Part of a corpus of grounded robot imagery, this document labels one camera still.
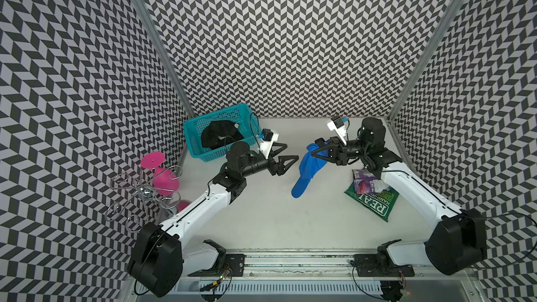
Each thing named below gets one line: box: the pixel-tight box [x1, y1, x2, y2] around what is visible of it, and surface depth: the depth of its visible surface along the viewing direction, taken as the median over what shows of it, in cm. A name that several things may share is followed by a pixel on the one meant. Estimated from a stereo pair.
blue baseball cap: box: [290, 141, 330, 198], surface depth 69 cm
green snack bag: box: [344, 184, 400, 223], surface depth 88 cm
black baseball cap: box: [200, 120, 245, 150], surface depth 110 cm
